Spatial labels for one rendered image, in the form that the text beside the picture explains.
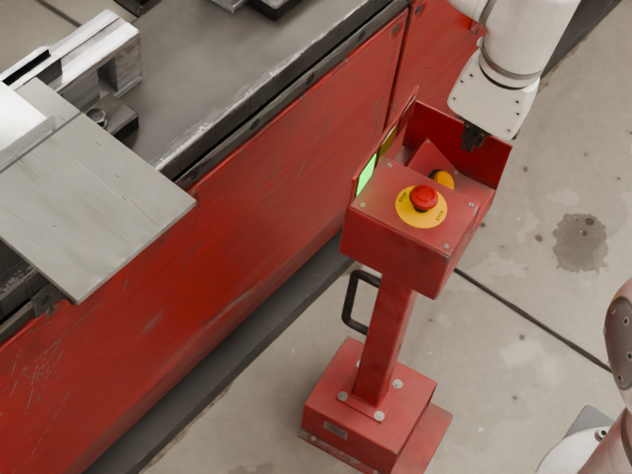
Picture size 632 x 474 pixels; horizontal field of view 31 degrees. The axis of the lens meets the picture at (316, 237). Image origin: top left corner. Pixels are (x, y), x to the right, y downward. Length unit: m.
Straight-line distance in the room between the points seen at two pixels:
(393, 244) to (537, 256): 1.00
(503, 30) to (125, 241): 0.51
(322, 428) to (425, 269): 0.67
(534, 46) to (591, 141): 1.41
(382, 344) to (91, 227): 0.81
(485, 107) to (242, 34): 0.36
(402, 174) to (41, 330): 0.54
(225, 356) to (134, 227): 1.02
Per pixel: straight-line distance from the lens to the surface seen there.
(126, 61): 1.51
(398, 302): 1.83
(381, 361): 2.00
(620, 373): 0.82
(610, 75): 2.95
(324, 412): 2.14
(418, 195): 1.55
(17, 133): 1.35
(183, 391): 2.22
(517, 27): 1.37
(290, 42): 1.62
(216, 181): 1.62
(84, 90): 1.48
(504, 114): 1.49
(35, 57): 1.43
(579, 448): 1.18
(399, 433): 2.14
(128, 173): 1.31
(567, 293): 2.51
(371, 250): 1.62
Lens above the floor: 2.04
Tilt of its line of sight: 55 degrees down
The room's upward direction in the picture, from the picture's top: 9 degrees clockwise
